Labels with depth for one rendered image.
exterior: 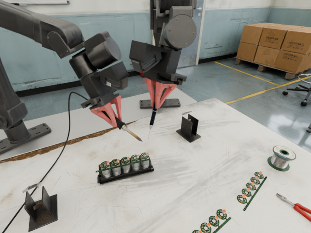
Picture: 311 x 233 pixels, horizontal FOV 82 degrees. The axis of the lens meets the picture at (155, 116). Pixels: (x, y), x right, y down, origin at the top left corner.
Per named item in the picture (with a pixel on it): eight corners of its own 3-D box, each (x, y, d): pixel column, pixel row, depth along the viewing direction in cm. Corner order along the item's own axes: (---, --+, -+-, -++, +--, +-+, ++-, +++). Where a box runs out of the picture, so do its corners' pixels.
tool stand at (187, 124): (189, 137, 74) (181, 112, 74) (207, 137, 66) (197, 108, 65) (179, 142, 72) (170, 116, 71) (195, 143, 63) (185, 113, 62)
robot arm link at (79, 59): (108, 70, 48) (95, 45, 46) (97, 75, 43) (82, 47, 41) (89, 79, 51) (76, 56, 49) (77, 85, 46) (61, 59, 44)
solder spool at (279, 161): (263, 157, 60) (268, 146, 57) (279, 155, 61) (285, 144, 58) (276, 172, 55) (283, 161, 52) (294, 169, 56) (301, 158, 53)
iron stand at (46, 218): (61, 209, 49) (52, 175, 49) (56, 225, 41) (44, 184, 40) (35, 219, 47) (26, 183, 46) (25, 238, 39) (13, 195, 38)
